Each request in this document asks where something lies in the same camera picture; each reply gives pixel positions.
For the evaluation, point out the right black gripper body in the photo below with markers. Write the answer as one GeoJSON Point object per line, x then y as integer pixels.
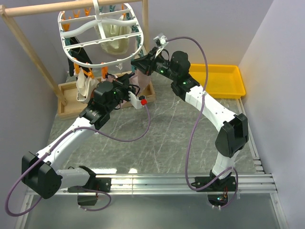
{"type": "Point", "coordinates": [159, 66]}

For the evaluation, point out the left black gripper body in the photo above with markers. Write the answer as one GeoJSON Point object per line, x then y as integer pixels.
{"type": "Point", "coordinates": [121, 91]}

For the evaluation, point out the orange clothes peg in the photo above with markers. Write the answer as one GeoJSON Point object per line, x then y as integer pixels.
{"type": "Point", "coordinates": [104, 72]}

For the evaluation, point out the white clip hanger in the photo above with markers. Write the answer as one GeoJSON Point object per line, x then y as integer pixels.
{"type": "Point", "coordinates": [113, 27]}

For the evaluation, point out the pink underwear navy trim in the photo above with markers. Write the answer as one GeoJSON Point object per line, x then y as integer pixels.
{"type": "Point", "coordinates": [148, 92]}

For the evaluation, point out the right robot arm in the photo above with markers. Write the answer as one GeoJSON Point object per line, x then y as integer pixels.
{"type": "Point", "coordinates": [232, 128]}

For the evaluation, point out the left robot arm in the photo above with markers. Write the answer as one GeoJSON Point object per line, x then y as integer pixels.
{"type": "Point", "coordinates": [42, 171]}

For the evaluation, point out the white cream underwear left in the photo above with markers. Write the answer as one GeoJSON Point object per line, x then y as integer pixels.
{"type": "Point", "coordinates": [85, 87]}

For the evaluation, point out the black underwear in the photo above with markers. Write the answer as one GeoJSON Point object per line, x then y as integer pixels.
{"type": "Point", "coordinates": [78, 53]}

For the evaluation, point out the wooden drying rack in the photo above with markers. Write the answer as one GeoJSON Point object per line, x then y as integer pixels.
{"type": "Point", "coordinates": [68, 106]}

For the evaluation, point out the yellow plastic tray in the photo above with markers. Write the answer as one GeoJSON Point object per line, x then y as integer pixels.
{"type": "Point", "coordinates": [224, 81]}

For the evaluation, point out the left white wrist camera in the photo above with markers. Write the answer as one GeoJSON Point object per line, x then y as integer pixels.
{"type": "Point", "coordinates": [137, 102]}

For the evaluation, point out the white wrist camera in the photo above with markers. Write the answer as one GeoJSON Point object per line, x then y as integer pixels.
{"type": "Point", "coordinates": [137, 102]}
{"type": "Point", "coordinates": [161, 42]}

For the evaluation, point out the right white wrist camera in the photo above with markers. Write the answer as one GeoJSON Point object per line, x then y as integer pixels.
{"type": "Point", "coordinates": [161, 42]}

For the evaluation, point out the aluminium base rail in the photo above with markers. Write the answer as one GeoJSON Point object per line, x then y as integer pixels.
{"type": "Point", "coordinates": [164, 201]}

